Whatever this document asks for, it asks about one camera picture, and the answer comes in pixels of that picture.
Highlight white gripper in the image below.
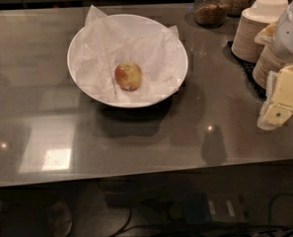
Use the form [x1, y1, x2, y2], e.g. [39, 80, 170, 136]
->
[255, 0, 293, 130]

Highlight black cable on floor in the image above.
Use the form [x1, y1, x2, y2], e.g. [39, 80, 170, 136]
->
[110, 193, 293, 237]

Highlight rear stack of paper bowls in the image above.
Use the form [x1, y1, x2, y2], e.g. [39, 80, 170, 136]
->
[231, 0, 288, 63]

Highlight white bowl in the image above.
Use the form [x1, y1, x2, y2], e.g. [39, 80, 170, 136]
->
[66, 13, 189, 109]

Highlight black mat under bowls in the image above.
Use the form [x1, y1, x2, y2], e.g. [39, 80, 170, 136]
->
[227, 40, 266, 101]

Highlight stack of paper bowls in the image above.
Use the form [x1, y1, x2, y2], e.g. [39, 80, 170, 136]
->
[253, 44, 286, 89]
[231, 0, 288, 63]

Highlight red yellow apple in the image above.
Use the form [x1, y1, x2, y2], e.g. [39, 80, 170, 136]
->
[114, 62, 142, 91]

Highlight white crumpled paper liner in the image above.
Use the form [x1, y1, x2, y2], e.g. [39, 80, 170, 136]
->
[72, 5, 181, 104]

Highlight front stack of paper bowls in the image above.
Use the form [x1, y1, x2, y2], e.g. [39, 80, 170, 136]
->
[253, 44, 286, 89]

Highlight grey box under table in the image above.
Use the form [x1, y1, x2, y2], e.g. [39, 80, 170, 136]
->
[183, 193, 249, 224]

